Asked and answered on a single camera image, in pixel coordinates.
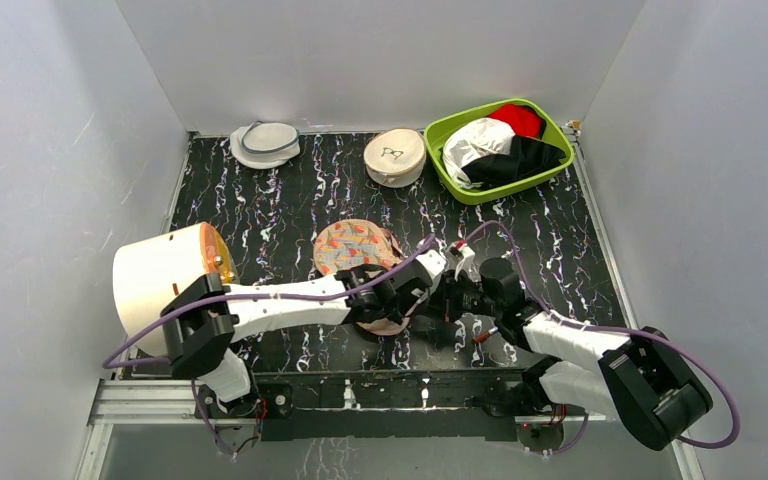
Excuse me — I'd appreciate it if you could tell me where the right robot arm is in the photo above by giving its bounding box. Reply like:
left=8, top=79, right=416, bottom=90
left=431, top=258, right=713, bottom=450

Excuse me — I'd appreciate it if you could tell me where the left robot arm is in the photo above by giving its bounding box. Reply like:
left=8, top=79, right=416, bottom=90
left=161, top=258, right=444, bottom=416

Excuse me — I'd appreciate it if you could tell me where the red-tipped white pen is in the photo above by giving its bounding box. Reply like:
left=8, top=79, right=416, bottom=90
left=472, top=327, right=498, bottom=345

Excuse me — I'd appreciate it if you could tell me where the black garment in basin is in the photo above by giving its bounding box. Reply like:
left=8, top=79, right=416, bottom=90
left=462, top=136, right=566, bottom=189

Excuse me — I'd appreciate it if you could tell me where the white garment in basin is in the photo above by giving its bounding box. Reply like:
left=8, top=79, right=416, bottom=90
left=441, top=117, right=515, bottom=189

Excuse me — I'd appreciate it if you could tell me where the green plastic basin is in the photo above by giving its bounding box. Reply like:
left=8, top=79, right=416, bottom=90
left=424, top=98, right=574, bottom=205

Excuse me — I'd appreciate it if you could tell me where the red garment in basin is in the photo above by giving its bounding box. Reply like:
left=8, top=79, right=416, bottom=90
left=488, top=103, right=547, bottom=139

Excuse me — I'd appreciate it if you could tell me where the white drum with orange lid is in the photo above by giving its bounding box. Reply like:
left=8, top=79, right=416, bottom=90
left=112, top=222, right=237, bottom=337

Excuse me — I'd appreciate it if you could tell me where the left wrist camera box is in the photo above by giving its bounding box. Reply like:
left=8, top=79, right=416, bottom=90
left=416, top=249, right=448, bottom=292

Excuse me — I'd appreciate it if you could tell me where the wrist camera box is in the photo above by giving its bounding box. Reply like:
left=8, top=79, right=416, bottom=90
left=447, top=240, right=475, bottom=278
left=416, top=249, right=448, bottom=292

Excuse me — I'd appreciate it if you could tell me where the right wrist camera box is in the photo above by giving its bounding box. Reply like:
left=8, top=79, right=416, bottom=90
left=447, top=240, right=475, bottom=278

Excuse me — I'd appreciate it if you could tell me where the aluminium table frame rail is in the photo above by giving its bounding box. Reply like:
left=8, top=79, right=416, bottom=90
left=89, top=378, right=206, bottom=427

